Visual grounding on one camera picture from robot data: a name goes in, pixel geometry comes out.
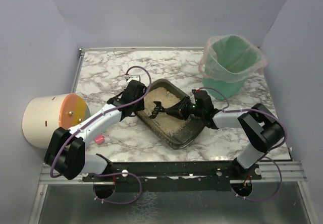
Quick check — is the cream cylinder with orange lid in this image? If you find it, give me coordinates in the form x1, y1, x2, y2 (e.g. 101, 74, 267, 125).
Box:
22, 93, 90, 149

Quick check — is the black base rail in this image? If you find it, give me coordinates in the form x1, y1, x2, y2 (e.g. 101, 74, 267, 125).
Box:
82, 160, 261, 192

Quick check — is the black litter scoop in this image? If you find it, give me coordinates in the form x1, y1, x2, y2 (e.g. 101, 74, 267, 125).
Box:
149, 101, 166, 119

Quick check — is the small pink object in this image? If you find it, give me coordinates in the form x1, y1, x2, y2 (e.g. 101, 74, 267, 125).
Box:
94, 134, 104, 145

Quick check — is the beige cat litter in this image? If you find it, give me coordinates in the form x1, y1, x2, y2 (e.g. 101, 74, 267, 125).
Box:
142, 87, 189, 135

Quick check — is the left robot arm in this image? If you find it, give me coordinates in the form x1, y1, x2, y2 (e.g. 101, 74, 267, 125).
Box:
44, 80, 147, 180

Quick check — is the clear plastic bin liner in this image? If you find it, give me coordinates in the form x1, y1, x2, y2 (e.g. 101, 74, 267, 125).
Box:
198, 35, 269, 83

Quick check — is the green trash bin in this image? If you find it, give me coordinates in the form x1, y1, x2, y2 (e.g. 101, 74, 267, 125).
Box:
201, 35, 260, 100

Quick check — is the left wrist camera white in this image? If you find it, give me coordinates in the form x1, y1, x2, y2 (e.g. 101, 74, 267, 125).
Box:
125, 74, 141, 82

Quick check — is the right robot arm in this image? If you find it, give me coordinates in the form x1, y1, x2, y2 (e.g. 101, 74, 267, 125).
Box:
162, 90, 287, 170

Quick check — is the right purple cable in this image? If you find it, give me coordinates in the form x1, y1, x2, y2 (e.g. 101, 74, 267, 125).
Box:
196, 87, 288, 159

